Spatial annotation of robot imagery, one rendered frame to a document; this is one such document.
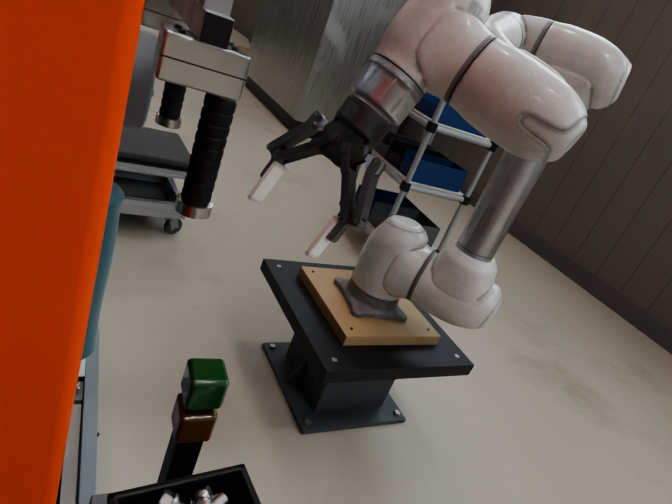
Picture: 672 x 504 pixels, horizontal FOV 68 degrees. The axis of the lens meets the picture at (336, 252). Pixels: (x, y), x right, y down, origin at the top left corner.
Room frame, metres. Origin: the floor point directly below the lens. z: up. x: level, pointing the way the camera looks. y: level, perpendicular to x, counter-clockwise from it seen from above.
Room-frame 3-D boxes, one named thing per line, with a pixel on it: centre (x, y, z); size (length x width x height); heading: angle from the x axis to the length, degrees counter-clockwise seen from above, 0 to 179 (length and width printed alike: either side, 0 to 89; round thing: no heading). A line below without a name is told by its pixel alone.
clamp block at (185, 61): (0.54, 0.21, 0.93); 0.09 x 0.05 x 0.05; 122
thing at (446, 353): (1.30, -0.15, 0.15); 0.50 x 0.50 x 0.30; 35
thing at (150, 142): (1.82, 0.89, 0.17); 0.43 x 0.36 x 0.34; 127
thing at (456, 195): (2.56, -0.21, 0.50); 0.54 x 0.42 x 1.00; 32
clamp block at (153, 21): (0.83, 0.39, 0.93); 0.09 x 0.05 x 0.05; 122
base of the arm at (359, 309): (1.32, -0.14, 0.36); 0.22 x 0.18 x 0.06; 29
